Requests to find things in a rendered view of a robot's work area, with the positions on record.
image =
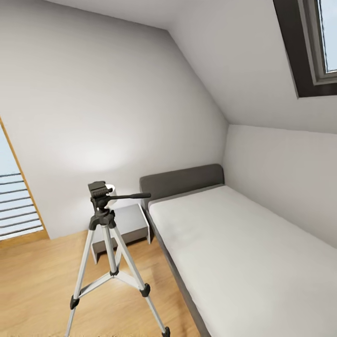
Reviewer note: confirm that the camera tripod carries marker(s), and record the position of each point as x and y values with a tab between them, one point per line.
106	219

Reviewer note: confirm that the fixed window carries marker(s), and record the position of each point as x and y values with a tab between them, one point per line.
309	31
20	219

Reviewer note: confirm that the table lamp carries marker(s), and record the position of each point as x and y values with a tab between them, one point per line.
111	202

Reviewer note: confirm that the nightstand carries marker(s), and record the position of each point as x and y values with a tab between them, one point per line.
131	223

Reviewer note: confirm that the bed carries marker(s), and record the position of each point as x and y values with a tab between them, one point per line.
243	270

